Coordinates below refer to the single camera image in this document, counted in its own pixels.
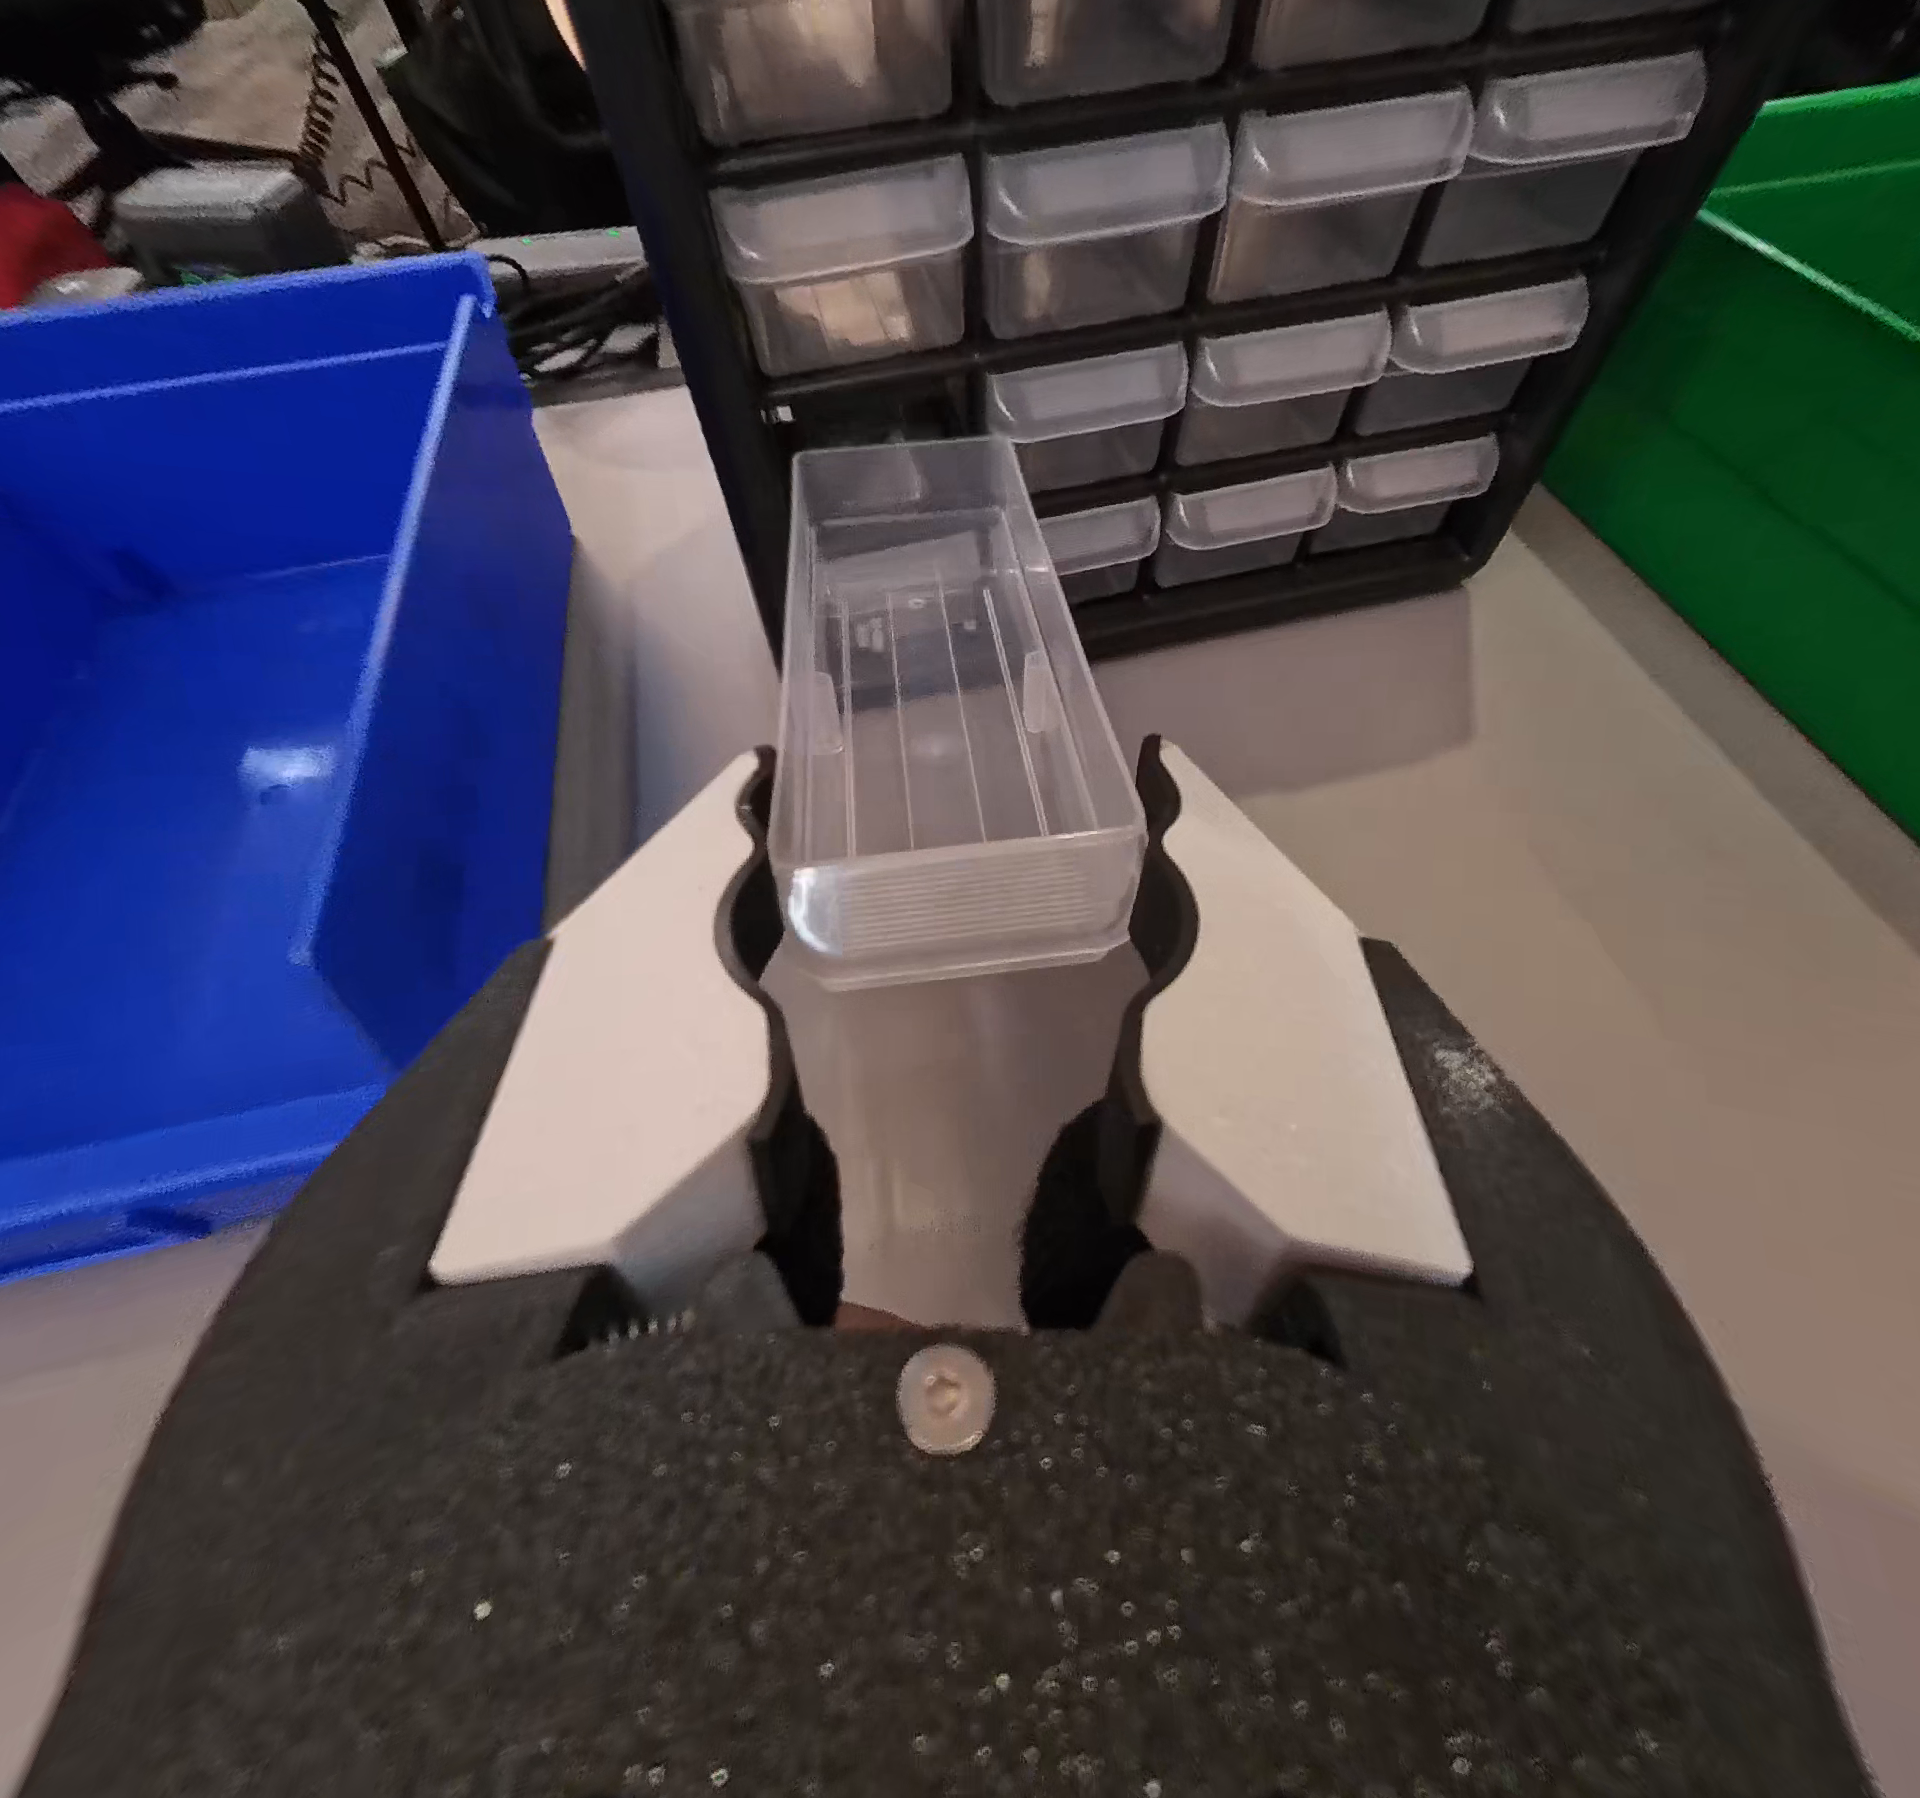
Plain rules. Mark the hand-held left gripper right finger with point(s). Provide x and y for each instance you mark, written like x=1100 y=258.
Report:
x=1292 y=1077

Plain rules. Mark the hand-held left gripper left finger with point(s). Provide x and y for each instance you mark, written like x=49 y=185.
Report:
x=616 y=1077

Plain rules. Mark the clear plastic drawer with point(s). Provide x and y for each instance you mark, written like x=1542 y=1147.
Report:
x=929 y=717

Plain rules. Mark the blue plastic bin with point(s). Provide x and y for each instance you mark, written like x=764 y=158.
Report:
x=225 y=629

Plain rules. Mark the green plastic bin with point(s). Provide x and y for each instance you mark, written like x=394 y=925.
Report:
x=1772 y=479

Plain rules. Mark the black drawer cabinet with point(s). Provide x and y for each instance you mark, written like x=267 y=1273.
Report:
x=675 y=269

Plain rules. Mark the set of clear cabinet drawers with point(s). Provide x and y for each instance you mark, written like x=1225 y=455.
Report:
x=1095 y=222

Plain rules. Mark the grey box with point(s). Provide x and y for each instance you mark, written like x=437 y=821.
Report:
x=225 y=222

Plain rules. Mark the red cloth item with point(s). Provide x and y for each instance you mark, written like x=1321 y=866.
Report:
x=44 y=246

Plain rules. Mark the black desk frame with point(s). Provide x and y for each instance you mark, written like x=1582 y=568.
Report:
x=375 y=74

